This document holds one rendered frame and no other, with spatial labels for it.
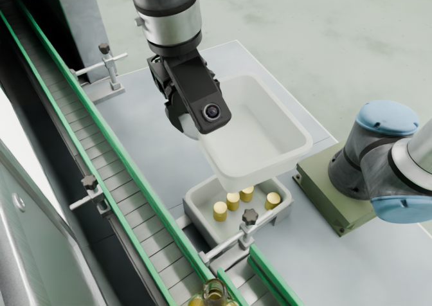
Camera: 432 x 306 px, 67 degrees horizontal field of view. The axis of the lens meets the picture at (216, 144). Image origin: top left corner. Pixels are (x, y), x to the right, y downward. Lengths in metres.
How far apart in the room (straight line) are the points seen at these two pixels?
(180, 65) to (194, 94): 0.04
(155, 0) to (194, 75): 0.10
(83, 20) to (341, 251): 1.01
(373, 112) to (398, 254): 0.38
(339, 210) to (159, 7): 0.64
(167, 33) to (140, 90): 0.84
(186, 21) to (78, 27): 0.82
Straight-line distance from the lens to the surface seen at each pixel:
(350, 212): 0.87
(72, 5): 1.16
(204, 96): 0.42
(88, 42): 1.22
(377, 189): 0.69
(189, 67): 0.44
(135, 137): 1.07
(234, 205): 0.85
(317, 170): 0.91
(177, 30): 0.40
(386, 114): 0.77
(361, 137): 0.76
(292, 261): 0.86
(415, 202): 0.66
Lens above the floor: 1.54
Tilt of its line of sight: 51 degrees down
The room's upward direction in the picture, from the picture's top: straight up
